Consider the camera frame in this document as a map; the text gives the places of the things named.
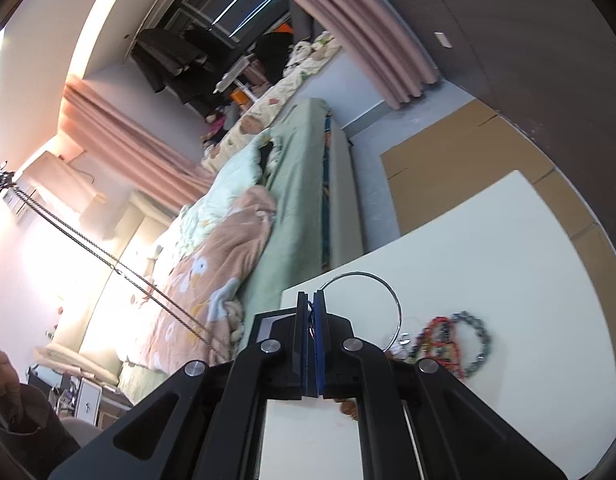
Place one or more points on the stuffed toys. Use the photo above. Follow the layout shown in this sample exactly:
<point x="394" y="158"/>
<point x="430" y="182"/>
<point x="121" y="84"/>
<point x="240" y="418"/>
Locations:
<point x="219" y="125"/>

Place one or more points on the brown cardboard sheet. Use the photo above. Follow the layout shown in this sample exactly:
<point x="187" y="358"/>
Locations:
<point x="437" y="160"/>

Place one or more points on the bed with green sheet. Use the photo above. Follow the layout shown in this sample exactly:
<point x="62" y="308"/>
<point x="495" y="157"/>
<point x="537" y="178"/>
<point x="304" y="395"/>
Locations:
<point x="298" y="185"/>

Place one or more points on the wall air conditioner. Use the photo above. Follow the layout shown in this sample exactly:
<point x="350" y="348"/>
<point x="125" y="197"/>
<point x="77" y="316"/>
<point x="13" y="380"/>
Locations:
<point x="53" y="175"/>

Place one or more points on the white rack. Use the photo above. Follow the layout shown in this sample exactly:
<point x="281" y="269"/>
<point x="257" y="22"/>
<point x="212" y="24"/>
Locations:
<point x="238" y="77"/>

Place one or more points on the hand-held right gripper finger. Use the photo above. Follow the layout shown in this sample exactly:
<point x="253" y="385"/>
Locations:
<point x="318" y="350"/>
<point x="307" y="350"/>

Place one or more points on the dark cloth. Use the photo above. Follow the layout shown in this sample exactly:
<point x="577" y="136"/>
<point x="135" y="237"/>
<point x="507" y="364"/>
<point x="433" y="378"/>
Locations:
<point x="33" y="430"/>

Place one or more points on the white and green quilt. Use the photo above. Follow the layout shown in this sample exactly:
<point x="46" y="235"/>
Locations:
<point x="233" y="175"/>

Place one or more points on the white wall switch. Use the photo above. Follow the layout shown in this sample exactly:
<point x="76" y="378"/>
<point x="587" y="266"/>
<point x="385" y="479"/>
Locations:
<point x="443" y="40"/>

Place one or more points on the small silver earring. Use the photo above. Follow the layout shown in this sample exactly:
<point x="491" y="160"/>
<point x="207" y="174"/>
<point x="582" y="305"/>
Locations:
<point x="403" y="338"/>

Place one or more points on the peach floral blanket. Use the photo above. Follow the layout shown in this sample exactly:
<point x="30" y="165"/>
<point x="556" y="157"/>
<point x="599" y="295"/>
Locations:
<point x="223" y="255"/>

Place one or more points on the silver bangle hoop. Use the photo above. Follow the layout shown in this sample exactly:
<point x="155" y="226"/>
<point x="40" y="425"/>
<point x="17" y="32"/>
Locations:
<point x="398" y="310"/>

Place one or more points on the pink curtain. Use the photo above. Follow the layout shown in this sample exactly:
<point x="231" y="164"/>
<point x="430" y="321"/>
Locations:
<point x="368" y="35"/>
<point x="133" y="145"/>

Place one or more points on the cream printed blanket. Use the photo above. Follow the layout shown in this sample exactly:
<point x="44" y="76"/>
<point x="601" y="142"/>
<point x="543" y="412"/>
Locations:
<point x="268" y="105"/>

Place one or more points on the hanging black clothes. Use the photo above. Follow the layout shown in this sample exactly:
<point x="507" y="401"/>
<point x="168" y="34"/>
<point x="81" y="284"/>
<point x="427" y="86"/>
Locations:
<point x="173" y="55"/>

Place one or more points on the white nightstand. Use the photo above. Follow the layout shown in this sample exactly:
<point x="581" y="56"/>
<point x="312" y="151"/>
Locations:
<point x="87" y="400"/>

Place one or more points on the window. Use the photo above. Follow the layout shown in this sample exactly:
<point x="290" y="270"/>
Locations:
<point x="228" y="5"/>

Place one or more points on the black and orange chair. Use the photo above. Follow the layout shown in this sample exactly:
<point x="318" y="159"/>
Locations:
<point x="274" y="52"/>

